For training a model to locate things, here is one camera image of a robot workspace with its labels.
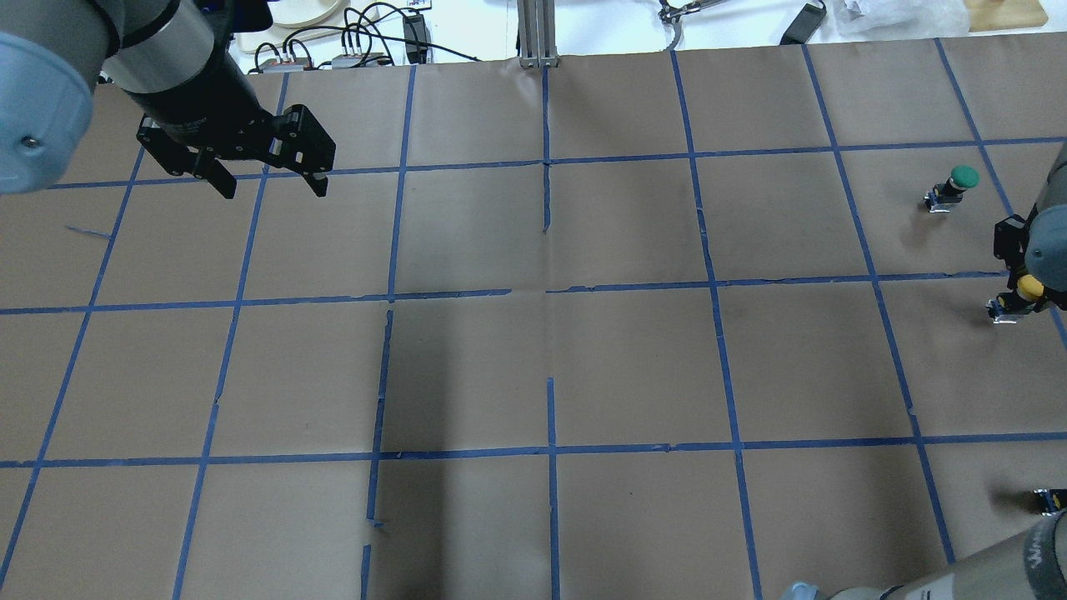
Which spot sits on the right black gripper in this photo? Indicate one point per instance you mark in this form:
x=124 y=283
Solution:
x=1009 y=234

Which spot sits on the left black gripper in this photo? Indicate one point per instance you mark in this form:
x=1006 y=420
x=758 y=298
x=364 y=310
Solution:
x=202 y=102

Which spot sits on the yellow push button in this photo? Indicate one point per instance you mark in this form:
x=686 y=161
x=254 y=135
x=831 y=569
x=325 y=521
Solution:
x=1022 y=299

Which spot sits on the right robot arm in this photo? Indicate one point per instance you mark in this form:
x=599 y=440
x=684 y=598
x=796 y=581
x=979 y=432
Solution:
x=982 y=367

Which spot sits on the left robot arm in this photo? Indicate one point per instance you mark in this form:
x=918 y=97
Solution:
x=172 y=59

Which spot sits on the small black button block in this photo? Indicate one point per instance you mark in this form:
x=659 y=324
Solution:
x=1049 y=501

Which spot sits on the beige plate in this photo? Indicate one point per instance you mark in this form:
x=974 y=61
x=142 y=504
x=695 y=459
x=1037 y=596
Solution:
x=296 y=14

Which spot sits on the black power supply brick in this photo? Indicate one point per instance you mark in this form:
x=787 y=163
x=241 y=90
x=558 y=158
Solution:
x=416 y=37

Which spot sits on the wooden cutting board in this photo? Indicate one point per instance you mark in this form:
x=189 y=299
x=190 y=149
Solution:
x=998 y=16

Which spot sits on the clear plastic bag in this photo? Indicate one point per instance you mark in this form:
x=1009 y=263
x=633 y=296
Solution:
x=920 y=19

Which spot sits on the black power adapter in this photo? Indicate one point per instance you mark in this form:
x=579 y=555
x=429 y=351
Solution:
x=804 y=25

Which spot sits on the aluminium frame post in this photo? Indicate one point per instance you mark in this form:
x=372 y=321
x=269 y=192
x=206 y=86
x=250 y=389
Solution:
x=537 y=46

